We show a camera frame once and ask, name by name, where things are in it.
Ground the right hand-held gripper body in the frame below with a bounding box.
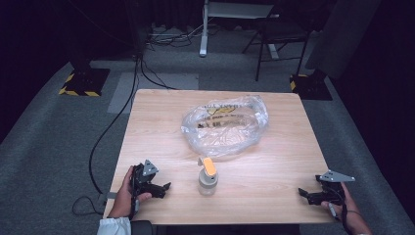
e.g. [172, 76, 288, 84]
[314, 169, 356, 206]

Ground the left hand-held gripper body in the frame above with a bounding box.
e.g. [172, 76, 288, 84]
[130, 159, 160, 201]

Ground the person's right hand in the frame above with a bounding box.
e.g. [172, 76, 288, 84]
[321, 183, 368, 229]

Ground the person's left hand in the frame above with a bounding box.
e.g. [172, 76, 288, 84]
[109, 165, 153, 219]

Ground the grey tape strip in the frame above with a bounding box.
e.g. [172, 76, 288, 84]
[97, 191, 117, 203]

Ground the clear plastic bag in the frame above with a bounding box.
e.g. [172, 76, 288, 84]
[180, 95, 270, 160]

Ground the black base with hazard stripes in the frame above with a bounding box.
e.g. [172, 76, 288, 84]
[289, 71, 334, 102]
[58, 67, 112, 98]

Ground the grey hanging panel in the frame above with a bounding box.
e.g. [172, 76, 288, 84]
[305, 0, 382, 80]

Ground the black folding chair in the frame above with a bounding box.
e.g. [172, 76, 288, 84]
[242, 11, 311, 82]

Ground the right hand-held gripper cable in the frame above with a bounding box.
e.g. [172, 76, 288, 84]
[327, 185, 355, 235]

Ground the long black floor cable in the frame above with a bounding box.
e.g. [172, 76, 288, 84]
[71, 53, 143, 217]

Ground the short black floor cable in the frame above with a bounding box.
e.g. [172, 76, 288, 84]
[140, 57, 179, 91]

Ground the bundle of floor cables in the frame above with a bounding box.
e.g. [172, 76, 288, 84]
[145, 23, 205, 49]

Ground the white desk frame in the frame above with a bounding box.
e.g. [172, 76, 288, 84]
[199, 0, 281, 61]

